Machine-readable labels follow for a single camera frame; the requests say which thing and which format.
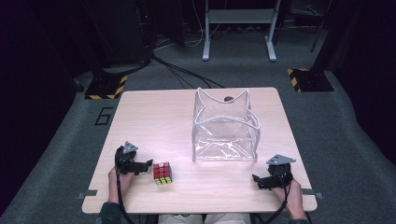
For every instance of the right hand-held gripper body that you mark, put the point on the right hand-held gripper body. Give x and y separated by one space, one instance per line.
280 171

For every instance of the black yellow striped base plate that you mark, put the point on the black yellow striped base plate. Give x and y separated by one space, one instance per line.
106 87
309 80

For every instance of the dark equipment cabinet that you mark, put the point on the dark equipment cabinet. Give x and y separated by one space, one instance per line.
120 31

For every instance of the dark stand post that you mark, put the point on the dark stand post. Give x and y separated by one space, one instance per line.
334 34

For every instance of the clear plastic storage bag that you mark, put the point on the clear plastic storage bag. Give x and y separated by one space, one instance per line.
225 130

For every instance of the person's legs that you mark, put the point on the person's legs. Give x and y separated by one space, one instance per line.
204 219

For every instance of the person's left hand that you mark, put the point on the person's left hand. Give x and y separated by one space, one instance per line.
120 184

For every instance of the multicoloured puzzle cube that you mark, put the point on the multicoloured puzzle cube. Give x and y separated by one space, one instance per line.
162 173

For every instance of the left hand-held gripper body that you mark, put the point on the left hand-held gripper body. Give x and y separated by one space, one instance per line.
125 159

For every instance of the person's right hand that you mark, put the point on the person's right hand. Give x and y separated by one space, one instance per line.
292 196

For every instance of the white metal desk frame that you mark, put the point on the white metal desk frame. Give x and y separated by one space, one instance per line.
239 18

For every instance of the grey tape strip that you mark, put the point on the grey tape strip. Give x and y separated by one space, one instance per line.
312 193
87 193

